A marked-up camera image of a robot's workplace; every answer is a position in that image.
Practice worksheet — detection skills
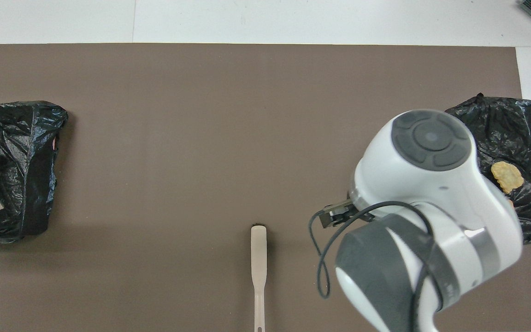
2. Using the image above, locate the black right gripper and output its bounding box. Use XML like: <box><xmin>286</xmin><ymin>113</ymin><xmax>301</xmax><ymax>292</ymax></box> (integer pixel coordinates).
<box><xmin>317</xmin><ymin>198</ymin><xmax>360</xmax><ymax>229</ymax></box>

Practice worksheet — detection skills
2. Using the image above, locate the beige hand brush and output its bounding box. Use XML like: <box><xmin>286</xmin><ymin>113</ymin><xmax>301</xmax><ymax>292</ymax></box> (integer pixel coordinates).
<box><xmin>250</xmin><ymin>224</ymin><xmax>267</xmax><ymax>332</ymax></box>

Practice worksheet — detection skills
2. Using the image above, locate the pale bread chunk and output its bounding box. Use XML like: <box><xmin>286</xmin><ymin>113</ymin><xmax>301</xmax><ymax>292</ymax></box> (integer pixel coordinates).
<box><xmin>491</xmin><ymin>161</ymin><xmax>525</xmax><ymax>194</ymax></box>

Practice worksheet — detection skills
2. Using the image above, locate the black bag lined bin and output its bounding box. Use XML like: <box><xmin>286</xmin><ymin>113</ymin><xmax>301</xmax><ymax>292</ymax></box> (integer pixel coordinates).
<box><xmin>0</xmin><ymin>101</ymin><xmax>69</xmax><ymax>243</ymax></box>
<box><xmin>445</xmin><ymin>93</ymin><xmax>531</xmax><ymax>245</ymax></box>

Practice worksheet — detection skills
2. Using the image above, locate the brown table mat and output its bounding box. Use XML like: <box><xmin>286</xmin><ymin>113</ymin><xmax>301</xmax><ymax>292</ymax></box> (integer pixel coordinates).
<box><xmin>0</xmin><ymin>43</ymin><xmax>531</xmax><ymax>332</ymax></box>

